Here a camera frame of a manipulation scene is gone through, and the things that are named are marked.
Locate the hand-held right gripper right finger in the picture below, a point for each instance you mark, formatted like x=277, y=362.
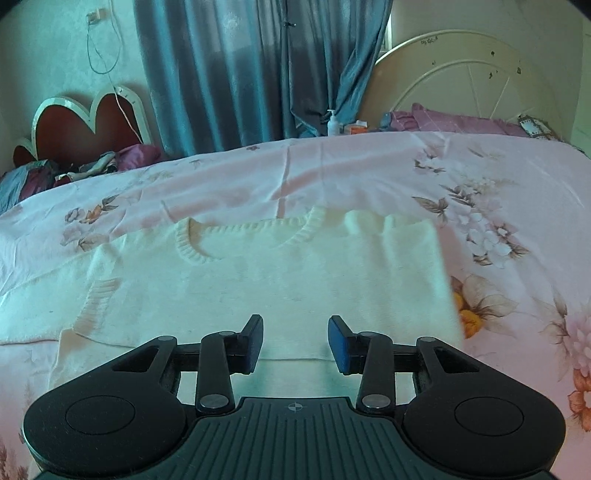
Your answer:
x=337, y=347

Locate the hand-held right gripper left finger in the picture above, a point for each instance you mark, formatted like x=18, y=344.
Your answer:
x=254, y=350

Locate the white towel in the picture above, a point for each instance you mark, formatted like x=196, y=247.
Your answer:
x=277, y=286

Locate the pink floral bedsheet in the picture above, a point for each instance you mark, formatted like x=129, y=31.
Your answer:
x=323, y=170

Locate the small orange box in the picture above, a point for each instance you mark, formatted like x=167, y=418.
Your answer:
x=358, y=128

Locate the white pump bottle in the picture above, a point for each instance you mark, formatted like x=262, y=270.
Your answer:
x=333, y=125

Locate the purple cloth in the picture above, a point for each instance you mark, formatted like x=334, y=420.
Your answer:
x=138, y=157

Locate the pink pillow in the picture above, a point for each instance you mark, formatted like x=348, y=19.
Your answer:
x=452, y=121

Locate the dark crumpled cloth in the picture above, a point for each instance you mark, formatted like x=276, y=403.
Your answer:
x=27, y=184

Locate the blue curtain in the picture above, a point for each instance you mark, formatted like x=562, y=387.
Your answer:
x=221, y=69

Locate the patterned pillow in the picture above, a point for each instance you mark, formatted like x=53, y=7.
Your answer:
x=538, y=127

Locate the red heart-shaped headboard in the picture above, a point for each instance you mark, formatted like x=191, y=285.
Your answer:
x=60, y=124

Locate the round white headboard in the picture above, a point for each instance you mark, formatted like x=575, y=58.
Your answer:
x=461, y=50

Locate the white wall charger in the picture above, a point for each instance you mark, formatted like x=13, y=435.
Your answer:
x=95, y=16

